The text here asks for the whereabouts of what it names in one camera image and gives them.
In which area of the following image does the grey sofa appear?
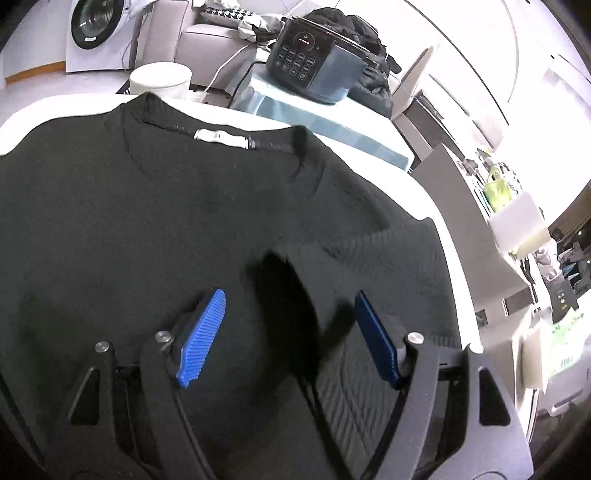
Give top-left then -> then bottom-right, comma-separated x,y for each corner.
135,1 -> 257,91

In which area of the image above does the green plastic bag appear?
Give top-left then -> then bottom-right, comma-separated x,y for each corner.
483,166 -> 513,212

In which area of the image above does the white front-load washing machine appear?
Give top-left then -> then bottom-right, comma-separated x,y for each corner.
65,0 -> 154,74

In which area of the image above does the blue checkered side table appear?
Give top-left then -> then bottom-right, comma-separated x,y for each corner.
225,61 -> 415,172

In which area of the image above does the black knit sweater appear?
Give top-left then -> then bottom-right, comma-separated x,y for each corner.
1,95 -> 460,479

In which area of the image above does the black electric pressure cooker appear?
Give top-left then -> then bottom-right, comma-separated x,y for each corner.
266,17 -> 372,105

